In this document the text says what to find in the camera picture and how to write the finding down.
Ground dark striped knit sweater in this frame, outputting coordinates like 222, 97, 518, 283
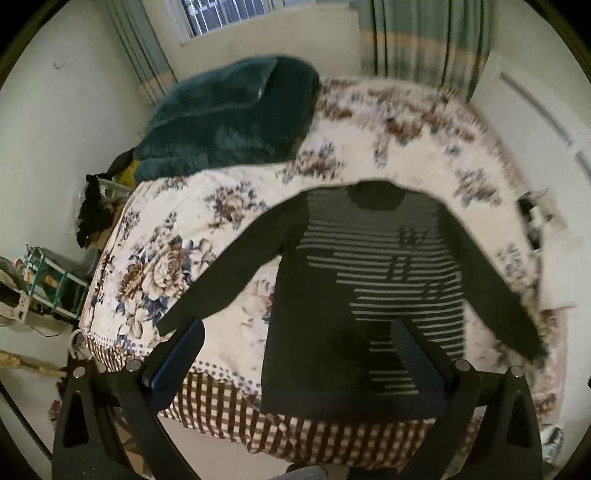
157, 181, 546, 423

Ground black clothes pile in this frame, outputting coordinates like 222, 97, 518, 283
75, 148, 138, 249

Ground brown checkered bed sheet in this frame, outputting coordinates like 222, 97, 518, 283
160, 373, 435, 470

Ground floral bed cover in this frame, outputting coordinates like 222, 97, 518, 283
81, 78, 564, 418

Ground white wardrobe door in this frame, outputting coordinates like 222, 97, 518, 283
472, 52, 590, 313

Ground dark green plush blanket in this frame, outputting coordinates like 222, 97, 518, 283
133, 56, 320, 183

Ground green striped left curtain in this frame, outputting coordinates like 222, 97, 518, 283
105, 0, 176, 108

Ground green striped curtain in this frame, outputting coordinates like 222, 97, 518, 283
105, 0, 176, 108
356, 0, 495, 100

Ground green striped right curtain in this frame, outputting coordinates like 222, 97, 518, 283
356, 0, 495, 100

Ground window with white bars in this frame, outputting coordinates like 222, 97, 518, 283
165, 0, 318, 44

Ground green wire rack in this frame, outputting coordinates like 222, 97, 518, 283
23, 245, 89, 323

